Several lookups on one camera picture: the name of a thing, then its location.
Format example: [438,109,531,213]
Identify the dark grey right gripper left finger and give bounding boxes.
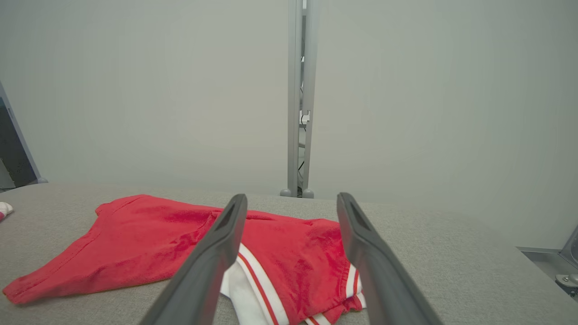
[140,194,248,325]

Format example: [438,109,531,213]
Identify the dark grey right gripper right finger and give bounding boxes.
[336,193,444,325]

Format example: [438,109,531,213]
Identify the red basketball jersey white stripes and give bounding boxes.
[2,194,367,325]

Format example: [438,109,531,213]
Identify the grey metal base plate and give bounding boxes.
[517,246,578,301]

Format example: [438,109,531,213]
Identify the grey metal frame post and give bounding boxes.
[301,0,320,199]
[280,0,303,198]

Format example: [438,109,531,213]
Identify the dark panel with grey frame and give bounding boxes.
[0,81,48,188]

